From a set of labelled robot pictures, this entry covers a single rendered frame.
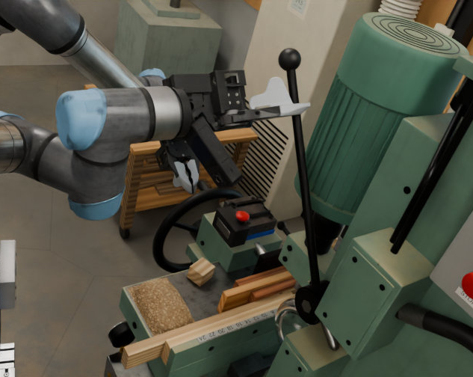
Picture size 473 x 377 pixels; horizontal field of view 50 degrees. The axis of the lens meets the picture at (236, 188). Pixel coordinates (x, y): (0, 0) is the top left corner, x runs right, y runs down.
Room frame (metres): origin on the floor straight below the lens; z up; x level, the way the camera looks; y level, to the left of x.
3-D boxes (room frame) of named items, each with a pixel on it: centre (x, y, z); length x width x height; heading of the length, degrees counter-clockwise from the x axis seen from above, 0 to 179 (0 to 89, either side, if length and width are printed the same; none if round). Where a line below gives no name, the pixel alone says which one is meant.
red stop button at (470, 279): (0.43, -0.27, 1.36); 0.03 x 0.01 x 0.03; 43
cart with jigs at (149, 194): (2.16, 0.41, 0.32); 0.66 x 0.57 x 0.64; 134
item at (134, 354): (0.71, -0.10, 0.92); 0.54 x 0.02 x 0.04; 133
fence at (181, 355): (0.75, -0.20, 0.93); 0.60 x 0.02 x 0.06; 133
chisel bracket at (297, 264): (0.77, -0.20, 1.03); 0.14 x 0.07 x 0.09; 43
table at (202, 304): (0.86, -0.10, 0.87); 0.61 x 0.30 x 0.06; 133
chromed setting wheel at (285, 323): (0.61, -0.18, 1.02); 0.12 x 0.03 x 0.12; 43
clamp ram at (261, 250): (0.85, -0.10, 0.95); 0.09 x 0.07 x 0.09; 133
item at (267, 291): (0.81, -0.18, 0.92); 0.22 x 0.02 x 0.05; 133
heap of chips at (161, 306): (0.67, 0.07, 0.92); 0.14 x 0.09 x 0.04; 43
